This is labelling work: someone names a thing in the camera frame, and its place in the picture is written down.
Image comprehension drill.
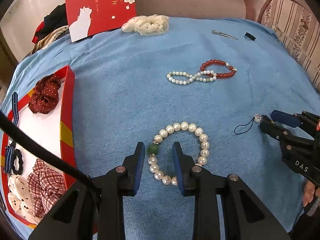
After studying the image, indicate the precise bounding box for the blue striped strap watch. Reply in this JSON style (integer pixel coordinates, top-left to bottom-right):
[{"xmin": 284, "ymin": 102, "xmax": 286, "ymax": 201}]
[{"xmin": 2, "ymin": 91, "xmax": 20, "ymax": 175}]

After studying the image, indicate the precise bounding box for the red plaid scrunchie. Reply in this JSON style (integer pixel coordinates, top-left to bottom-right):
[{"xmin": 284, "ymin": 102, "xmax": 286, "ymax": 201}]
[{"xmin": 27, "ymin": 158, "xmax": 66, "ymax": 218}]

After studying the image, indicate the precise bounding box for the black cord phone charm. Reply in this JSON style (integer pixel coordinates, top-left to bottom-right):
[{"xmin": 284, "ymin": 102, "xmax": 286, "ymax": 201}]
[{"xmin": 233, "ymin": 113, "xmax": 267, "ymax": 135}]

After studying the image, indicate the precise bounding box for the small white bead bracelet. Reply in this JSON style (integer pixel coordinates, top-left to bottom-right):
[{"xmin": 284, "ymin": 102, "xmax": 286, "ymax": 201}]
[{"xmin": 166, "ymin": 69, "xmax": 218, "ymax": 86}]

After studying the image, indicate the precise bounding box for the black braided cable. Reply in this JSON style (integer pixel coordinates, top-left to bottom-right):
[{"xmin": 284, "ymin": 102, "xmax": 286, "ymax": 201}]
[{"xmin": 0, "ymin": 110, "xmax": 101, "ymax": 193}]

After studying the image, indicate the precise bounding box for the black scalloped hair tie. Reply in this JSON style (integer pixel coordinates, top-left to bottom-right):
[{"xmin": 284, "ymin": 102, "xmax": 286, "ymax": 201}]
[{"xmin": 11, "ymin": 148, "xmax": 25, "ymax": 176}]

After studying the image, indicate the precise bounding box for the silver hair clip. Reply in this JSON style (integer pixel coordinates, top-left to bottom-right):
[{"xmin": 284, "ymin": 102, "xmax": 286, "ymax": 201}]
[{"xmin": 212, "ymin": 30, "xmax": 238, "ymax": 40}]

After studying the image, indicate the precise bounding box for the red white tray box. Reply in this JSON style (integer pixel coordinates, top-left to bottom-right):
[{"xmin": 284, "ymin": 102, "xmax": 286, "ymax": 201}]
[{"xmin": 1, "ymin": 65, "xmax": 76, "ymax": 229}]

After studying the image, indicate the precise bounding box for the red polka dot scrunchie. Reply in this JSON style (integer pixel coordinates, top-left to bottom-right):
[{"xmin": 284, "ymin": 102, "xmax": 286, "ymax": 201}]
[{"xmin": 28, "ymin": 74, "xmax": 61, "ymax": 114}]

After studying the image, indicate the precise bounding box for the red bead bracelet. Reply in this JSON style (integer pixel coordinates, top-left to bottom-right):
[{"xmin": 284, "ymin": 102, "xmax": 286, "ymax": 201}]
[{"xmin": 199, "ymin": 59, "xmax": 238, "ymax": 80}]

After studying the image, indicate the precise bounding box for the blue towel cloth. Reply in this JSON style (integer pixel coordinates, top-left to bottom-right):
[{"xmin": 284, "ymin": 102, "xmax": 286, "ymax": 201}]
[{"xmin": 1, "ymin": 18, "xmax": 319, "ymax": 231}]

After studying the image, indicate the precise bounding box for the right hand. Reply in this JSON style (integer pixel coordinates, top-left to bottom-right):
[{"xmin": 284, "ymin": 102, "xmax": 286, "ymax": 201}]
[{"xmin": 302, "ymin": 180, "xmax": 320, "ymax": 207}]

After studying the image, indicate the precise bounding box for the white cherry print scrunchie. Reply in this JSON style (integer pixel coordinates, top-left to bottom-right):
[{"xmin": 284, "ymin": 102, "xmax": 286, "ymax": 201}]
[{"xmin": 8, "ymin": 175, "xmax": 41, "ymax": 225}]

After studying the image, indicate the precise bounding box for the large pearl bracelet green bead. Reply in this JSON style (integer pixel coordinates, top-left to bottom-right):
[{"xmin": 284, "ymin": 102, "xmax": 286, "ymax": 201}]
[{"xmin": 147, "ymin": 121, "xmax": 210, "ymax": 191}]

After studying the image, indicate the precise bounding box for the small black clip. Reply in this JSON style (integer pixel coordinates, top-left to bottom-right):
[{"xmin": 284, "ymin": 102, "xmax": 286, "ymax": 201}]
[{"xmin": 245, "ymin": 32, "xmax": 256, "ymax": 41}]

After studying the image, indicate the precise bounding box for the mauve bed headboard cushion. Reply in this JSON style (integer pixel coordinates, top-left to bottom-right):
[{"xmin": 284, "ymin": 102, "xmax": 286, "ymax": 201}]
[{"xmin": 136, "ymin": 0, "xmax": 247, "ymax": 19}]

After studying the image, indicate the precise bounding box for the cream white scrunchie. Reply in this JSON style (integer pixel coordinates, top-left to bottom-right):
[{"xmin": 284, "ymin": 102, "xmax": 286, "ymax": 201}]
[{"xmin": 121, "ymin": 14, "xmax": 170, "ymax": 36}]

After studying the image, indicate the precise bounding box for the black red clothing pile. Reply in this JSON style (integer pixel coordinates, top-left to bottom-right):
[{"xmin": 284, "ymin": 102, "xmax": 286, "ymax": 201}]
[{"xmin": 31, "ymin": 3, "xmax": 68, "ymax": 44}]

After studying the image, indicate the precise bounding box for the beige patterned blanket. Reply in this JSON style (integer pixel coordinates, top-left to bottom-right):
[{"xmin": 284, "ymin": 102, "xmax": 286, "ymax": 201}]
[{"xmin": 29, "ymin": 25, "xmax": 69, "ymax": 55}]

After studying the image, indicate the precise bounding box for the red box lid with cat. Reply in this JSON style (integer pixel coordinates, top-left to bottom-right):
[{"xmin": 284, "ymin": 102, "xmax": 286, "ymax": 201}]
[{"xmin": 65, "ymin": 0, "xmax": 136, "ymax": 42}]

